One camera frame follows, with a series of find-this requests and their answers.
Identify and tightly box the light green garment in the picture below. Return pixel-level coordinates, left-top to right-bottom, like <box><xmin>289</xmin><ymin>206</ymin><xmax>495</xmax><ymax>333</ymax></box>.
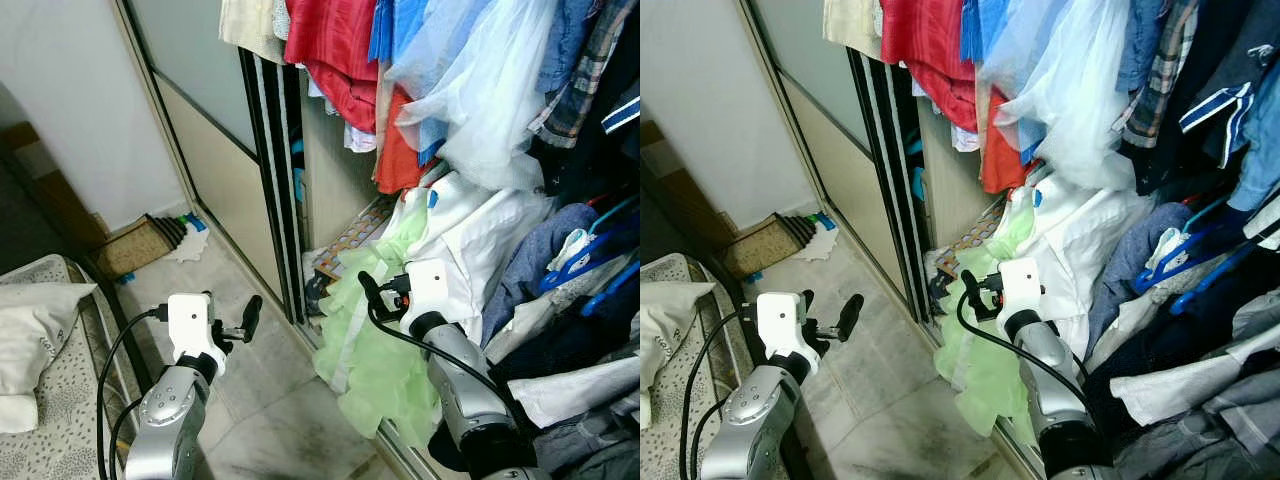
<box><xmin>935</xmin><ymin>200</ymin><xmax>1041</xmax><ymax>441</ymax></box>
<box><xmin>313</xmin><ymin>205</ymin><xmax>443</xmax><ymax>451</ymax></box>

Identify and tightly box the white shirt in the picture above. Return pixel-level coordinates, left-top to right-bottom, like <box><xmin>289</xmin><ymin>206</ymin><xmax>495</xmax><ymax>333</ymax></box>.
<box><xmin>1005</xmin><ymin>170</ymin><xmax>1156</xmax><ymax>351</ymax></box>
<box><xmin>398</xmin><ymin>170</ymin><xmax>553</xmax><ymax>346</ymax></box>

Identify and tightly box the white printed pillow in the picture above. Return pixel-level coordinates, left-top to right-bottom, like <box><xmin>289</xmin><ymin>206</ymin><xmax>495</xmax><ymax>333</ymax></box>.
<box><xmin>0</xmin><ymin>282</ymin><xmax>99</xmax><ymax>435</ymax></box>
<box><xmin>640</xmin><ymin>283</ymin><xmax>714</xmax><ymax>431</ymax></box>

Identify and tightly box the red hanging garment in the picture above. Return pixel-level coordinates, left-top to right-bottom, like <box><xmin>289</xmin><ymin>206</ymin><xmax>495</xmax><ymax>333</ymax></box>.
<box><xmin>284</xmin><ymin>0</ymin><xmax>383</xmax><ymax>134</ymax></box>
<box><xmin>880</xmin><ymin>0</ymin><xmax>981</xmax><ymax>134</ymax></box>

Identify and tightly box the dark navy garment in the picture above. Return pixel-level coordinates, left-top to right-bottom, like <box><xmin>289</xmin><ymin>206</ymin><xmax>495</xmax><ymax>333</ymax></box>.
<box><xmin>1085</xmin><ymin>290</ymin><xmax>1251</xmax><ymax>401</ymax></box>
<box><xmin>482</xmin><ymin>285</ymin><xmax>641</xmax><ymax>383</ymax></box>

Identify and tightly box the orange garment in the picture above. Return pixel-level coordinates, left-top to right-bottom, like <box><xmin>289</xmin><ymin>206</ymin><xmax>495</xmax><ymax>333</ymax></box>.
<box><xmin>980</xmin><ymin>88</ymin><xmax>1036</xmax><ymax>196</ymax></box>
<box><xmin>374</xmin><ymin>85</ymin><xmax>446</xmax><ymax>196</ymax></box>

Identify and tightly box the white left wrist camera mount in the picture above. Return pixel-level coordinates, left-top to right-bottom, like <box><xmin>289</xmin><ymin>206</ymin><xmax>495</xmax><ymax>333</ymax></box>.
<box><xmin>166</xmin><ymin>292</ymin><xmax>229</xmax><ymax>379</ymax></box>
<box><xmin>756</xmin><ymin>290</ymin><xmax>823</xmax><ymax>379</ymax></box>

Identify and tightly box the translucent white garment cover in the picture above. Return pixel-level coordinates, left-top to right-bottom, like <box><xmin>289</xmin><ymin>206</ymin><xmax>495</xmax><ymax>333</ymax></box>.
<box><xmin>985</xmin><ymin>0</ymin><xmax>1141</xmax><ymax>193</ymax></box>
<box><xmin>385</xmin><ymin>0</ymin><xmax>557</xmax><ymax>193</ymax></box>

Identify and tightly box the plaid shirt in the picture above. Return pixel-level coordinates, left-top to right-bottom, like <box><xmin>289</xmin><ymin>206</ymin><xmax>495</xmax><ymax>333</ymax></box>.
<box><xmin>1120</xmin><ymin>0</ymin><xmax>1201</xmax><ymax>149</ymax></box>
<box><xmin>528</xmin><ymin>0</ymin><xmax>641</xmax><ymax>149</ymax></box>

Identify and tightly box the denim shirt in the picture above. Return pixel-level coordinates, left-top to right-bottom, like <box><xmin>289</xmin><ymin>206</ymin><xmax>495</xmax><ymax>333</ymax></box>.
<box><xmin>537</xmin><ymin>0</ymin><xmax>604</xmax><ymax>96</ymax></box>
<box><xmin>1115</xmin><ymin>0</ymin><xmax>1171</xmax><ymax>96</ymax></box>

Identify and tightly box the patterned cloth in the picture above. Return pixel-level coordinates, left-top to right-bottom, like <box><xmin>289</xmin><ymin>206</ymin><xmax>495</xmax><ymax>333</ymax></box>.
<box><xmin>312</xmin><ymin>198</ymin><xmax>399</xmax><ymax>286</ymax></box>
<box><xmin>935</xmin><ymin>200</ymin><xmax>1011</xmax><ymax>281</ymax></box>

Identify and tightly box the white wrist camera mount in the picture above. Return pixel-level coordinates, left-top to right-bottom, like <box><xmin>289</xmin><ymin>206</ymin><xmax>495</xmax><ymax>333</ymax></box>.
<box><xmin>166</xmin><ymin>292</ymin><xmax>229</xmax><ymax>379</ymax></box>
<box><xmin>998</xmin><ymin>257</ymin><xmax>1044</xmax><ymax>319</ymax></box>
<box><xmin>756</xmin><ymin>290</ymin><xmax>823</xmax><ymax>379</ymax></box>
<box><xmin>404</xmin><ymin>260</ymin><xmax>450</xmax><ymax>323</ymax></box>

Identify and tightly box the navy white-striped garment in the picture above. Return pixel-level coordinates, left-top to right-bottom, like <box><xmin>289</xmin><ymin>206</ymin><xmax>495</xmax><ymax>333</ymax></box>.
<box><xmin>1178</xmin><ymin>0</ymin><xmax>1280</xmax><ymax>171</ymax></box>
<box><xmin>600</xmin><ymin>78</ymin><xmax>641</xmax><ymax>137</ymax></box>

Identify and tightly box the blue plastic clothes hanger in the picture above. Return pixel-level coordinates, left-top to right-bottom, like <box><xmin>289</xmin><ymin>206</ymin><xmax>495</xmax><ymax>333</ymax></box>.
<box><xmin>1135</xmin><ymin>195</ymin><xmax>1256</xmax><ymax>316</ymax></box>
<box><xmin>538</xmin><ymin>195</ymin><xmax>641</xmax><ymax>319</ymax></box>

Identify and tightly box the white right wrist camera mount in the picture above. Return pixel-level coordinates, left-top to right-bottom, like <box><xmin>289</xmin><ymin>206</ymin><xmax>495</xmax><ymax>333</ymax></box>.
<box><xmin>998</xmin><ymin>257</ymin><xmax>1044</xmax><ymax>319</ymax></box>
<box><xmin>404</xmin><ymin>260</ymin><xmax>450</xmax><ymax>323</ymax></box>

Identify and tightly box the grey-blue sweater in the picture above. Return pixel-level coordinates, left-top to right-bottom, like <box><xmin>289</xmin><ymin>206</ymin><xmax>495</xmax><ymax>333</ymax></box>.
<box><xmin>480</xmin><ymin>203</ymin><xmax>601</xmax><ymax>349</ymax></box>
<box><xmin>1085</xmin><ymin>203</ymin><xmax>1191</xmax><ymax>341</ymax></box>

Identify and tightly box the dotted grey quilted mattress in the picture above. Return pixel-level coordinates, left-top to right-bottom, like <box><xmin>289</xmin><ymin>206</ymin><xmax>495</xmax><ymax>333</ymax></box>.
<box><xmin>640</xmin><ymin>253</ymin><xmax>731</xmax><ymax>480</ymax></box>
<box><xmin>0</xmin><ymin>253</ymin><xmax>136</xmax><ymax>480</ymax></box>

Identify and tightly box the light blue hanging shirt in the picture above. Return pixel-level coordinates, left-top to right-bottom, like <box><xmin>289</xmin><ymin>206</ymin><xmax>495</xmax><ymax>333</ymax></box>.
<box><xmin>367</xmin><ymin>0</ymin><xmax>451</xmax><ymax>166</ymax></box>
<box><xmin>960</xmin><ymin>0</ymin><xmax>1041</xmax><ymax>166</ymax></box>

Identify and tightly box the beige wardrobe sliding door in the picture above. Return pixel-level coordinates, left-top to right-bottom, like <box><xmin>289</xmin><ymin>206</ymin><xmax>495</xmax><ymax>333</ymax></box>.
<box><xmin>740</xmin><ymin>0</ymin><xmax>926</xmax><ymax>321</ymax></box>
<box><xmin>115</xmin><ymin>0</ymin><xmax>306</xmax><ymax>326</ymax></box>

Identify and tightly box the cream hanging garment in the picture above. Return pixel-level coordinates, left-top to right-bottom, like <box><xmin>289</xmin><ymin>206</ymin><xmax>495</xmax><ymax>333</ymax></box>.
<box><xmin>219</xmin><ymin>0</ymin><xmax>293</xmax><ymax>67</ymax></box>
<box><xmin>822</xmin><ymin>0</ymin><xmax>891</xmax><ymax>63</ymax></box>

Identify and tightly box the white folded cloth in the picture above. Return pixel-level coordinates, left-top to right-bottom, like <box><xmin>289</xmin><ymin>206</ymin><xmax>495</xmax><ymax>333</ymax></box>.
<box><xmin>508</xmin><ymin>352</ymin><xmax>641</xmax><ymax>429</ymax></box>
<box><xmin>1110</xmin><ymin>350</ymin><xmax>1280</xmax><ymax>426</ymax></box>

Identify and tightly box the brown doormat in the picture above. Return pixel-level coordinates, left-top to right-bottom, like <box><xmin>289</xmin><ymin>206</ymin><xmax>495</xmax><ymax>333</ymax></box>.
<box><xmin>93</xmin><ymin>215</ymin><xmax>189</xmax><ymax>281</ymax></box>
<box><xmin>722</xmin><ymin>215</ymin><xmax>816</xmax><ymax>281</ymax></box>

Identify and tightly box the white rag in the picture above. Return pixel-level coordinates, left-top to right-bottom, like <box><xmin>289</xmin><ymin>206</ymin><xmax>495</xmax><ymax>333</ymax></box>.
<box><xmin>165</xmin><ymin>222</ymin><xmax>211</xmax><ymax>264</ymax></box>
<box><xmin>795</xmin><ymin>220</ymin><xmax>839</xmax><ymax>263</ymax></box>

